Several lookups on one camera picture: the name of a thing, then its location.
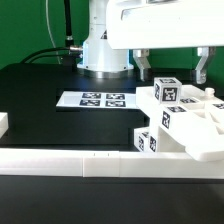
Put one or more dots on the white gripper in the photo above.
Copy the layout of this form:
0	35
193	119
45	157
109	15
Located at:
155	24

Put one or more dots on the white tagged nut cube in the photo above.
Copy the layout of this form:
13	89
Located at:
167	90

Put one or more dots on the white chair back frame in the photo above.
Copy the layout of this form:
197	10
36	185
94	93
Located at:
196	122

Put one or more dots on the white base tag sheet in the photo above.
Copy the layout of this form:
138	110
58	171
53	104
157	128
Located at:
101	100

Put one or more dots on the white U-shaped obstacle fence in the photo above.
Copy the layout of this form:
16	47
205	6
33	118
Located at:
81	144

